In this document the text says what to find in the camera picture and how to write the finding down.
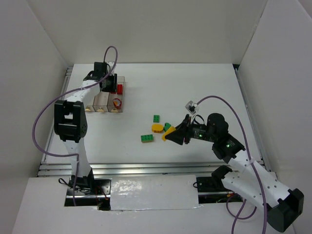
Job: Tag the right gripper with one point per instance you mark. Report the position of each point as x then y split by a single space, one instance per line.
186 130

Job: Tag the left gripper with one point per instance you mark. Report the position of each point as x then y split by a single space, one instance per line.
111 83

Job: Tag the red rectangular lego brick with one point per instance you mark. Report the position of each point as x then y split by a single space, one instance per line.
119 89

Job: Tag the green lego with number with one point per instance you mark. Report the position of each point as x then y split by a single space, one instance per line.
166 126

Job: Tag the red white flower lego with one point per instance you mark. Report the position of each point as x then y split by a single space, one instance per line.
117 103

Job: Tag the yellow rounded lego brick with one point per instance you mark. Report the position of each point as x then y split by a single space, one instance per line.
157 128

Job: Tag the green lego plate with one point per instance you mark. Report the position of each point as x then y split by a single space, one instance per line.
147 137

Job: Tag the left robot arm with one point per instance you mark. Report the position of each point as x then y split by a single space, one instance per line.
70 122

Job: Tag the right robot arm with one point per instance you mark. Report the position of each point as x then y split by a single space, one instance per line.
241 173

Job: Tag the middle clear container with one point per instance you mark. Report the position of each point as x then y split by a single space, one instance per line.
101 102

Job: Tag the small green square lego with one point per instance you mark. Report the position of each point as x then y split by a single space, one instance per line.
156 118

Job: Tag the white taped cover panel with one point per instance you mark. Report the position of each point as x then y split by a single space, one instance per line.
160 192

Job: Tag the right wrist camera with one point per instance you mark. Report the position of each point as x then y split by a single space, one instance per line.
191 107

